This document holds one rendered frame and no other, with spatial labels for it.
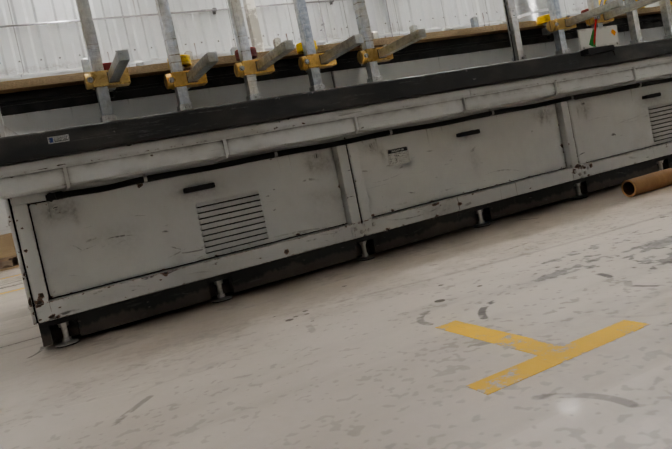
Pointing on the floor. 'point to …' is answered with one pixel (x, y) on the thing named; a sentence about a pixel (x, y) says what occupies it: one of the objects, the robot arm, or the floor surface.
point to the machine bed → (312, 183)
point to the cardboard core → (647, 182)
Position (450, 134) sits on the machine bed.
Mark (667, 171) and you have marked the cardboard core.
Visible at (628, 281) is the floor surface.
